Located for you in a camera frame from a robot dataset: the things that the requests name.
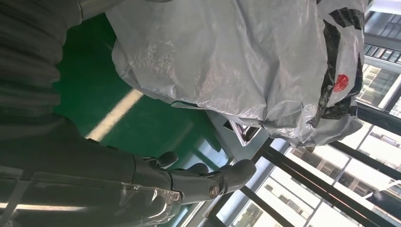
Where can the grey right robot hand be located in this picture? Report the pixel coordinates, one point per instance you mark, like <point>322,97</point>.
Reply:
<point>78,175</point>

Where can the green conveyor belt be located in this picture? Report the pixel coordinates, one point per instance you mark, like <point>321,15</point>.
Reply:
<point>94,78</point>

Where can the black window frame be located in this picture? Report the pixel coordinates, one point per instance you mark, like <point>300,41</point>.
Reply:
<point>313,184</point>

